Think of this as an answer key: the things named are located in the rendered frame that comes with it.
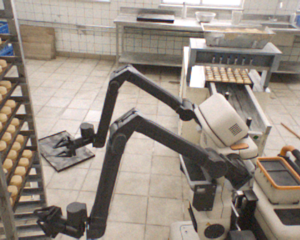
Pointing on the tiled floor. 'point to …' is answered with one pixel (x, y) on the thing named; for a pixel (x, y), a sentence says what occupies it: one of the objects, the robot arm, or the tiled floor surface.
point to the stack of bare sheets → (61, 164)
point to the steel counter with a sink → (173, 60)
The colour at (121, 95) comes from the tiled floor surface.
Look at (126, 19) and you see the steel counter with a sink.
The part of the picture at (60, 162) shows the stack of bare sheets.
